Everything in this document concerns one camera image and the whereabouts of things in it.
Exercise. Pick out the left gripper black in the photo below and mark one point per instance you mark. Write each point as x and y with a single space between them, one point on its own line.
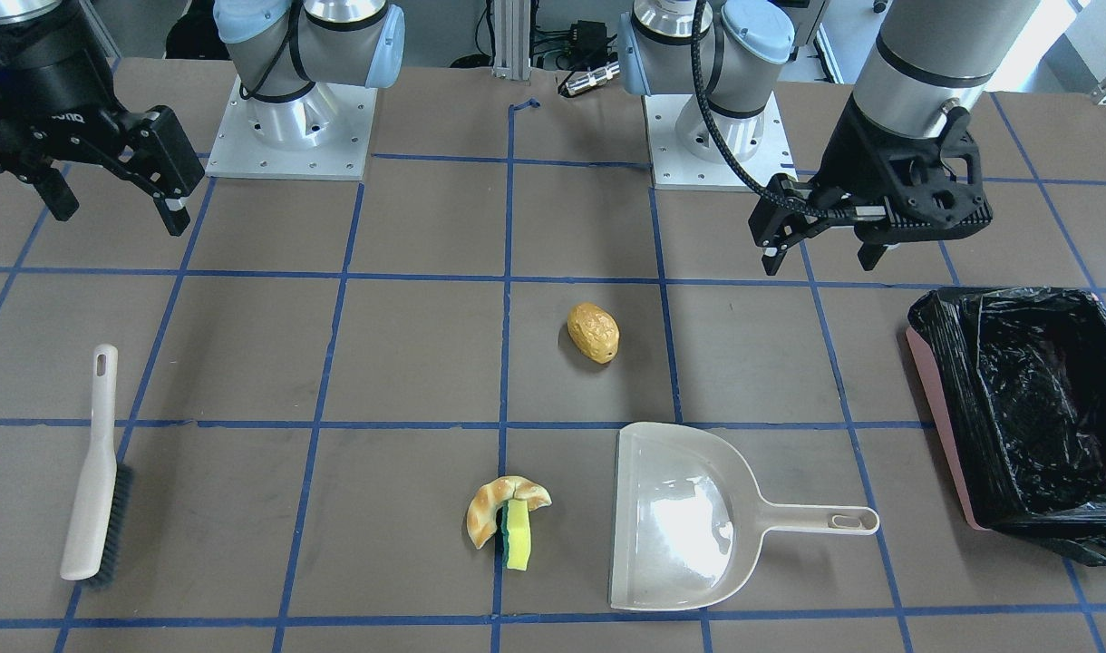
847 151

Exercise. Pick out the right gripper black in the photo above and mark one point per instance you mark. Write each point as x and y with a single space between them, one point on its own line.
38 95

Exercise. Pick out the beige plastic dustpan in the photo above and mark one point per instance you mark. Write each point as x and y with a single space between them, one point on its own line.
690 519

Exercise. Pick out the white hand brush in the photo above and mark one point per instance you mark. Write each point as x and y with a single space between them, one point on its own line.
93 539

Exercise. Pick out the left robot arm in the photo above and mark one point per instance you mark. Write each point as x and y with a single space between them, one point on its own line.
928 57

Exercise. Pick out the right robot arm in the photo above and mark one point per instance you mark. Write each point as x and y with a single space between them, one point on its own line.
282 49

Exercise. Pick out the bin with black bag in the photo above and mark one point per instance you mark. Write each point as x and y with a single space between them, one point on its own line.
1015 378

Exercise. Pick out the toy potato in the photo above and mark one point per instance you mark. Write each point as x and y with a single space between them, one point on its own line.
594 332

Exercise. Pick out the black power adapter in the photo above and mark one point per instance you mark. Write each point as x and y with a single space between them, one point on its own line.
587 38

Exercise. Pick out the yellow green sponge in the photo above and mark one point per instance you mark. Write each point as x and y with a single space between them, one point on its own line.
515 534

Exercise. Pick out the toy croissant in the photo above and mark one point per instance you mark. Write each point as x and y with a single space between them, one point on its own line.
480 518

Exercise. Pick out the silver cable connector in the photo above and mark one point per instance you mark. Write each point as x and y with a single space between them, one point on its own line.
578 83

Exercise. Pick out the aluminium frame post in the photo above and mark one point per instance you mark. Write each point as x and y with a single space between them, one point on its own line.
511 33

